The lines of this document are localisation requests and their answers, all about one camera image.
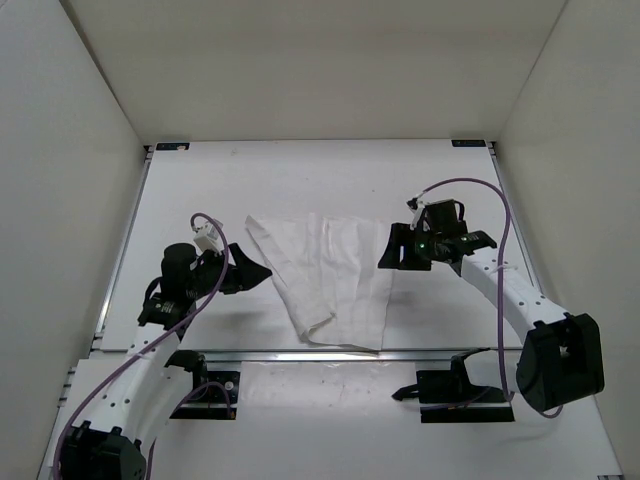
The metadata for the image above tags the white fabric skirt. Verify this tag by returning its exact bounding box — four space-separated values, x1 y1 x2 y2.
245 213 393 350

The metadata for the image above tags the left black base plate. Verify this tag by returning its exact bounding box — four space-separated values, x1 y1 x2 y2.
171 370 241 421

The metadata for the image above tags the right blue corner label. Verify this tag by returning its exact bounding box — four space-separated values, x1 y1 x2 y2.
451 139 486 148

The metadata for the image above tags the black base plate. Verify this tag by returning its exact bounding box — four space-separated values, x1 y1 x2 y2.
392 348 515 424
171 370 241 421

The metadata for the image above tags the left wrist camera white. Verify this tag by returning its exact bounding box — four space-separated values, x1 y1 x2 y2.
194 223 224 255

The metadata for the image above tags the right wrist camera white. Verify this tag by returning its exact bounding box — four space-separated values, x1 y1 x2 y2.
406 197 426 229

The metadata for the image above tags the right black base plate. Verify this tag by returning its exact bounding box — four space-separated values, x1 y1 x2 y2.
392 348 515 424

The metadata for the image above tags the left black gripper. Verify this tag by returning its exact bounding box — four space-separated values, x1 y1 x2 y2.
191 238 275 294

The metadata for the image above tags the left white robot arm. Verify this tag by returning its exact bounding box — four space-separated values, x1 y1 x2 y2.
52 243 272 479

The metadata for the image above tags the left blue corner label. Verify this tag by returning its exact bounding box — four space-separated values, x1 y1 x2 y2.
155 142 190 151

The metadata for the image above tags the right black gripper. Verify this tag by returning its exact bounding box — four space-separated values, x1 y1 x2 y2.
378 224 441 272

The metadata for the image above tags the blue corner label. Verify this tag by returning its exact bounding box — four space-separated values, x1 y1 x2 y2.
451 139 486 148
155 142 190 151

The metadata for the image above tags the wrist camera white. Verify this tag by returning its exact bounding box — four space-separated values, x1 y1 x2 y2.
194 223 224 255
406 197 426 229

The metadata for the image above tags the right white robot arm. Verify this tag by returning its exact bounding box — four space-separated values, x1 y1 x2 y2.
378 199 605 413

